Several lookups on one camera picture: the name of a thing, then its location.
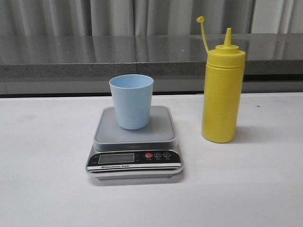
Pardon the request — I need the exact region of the light blue plastic cup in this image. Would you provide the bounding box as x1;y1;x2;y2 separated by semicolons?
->
109;74;154;130

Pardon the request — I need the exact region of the yellow squeeze bottle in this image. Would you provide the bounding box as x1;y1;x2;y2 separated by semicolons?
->
197;16;246;143

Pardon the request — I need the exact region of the silver digital kitchen scale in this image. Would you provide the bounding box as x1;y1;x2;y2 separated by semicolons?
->
86;106;184;180

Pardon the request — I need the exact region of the grey stone counter ledge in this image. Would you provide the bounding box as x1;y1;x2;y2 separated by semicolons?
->
0;34;303;81

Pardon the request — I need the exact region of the grey pleated curtain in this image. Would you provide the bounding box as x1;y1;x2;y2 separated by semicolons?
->
0;0;303;37

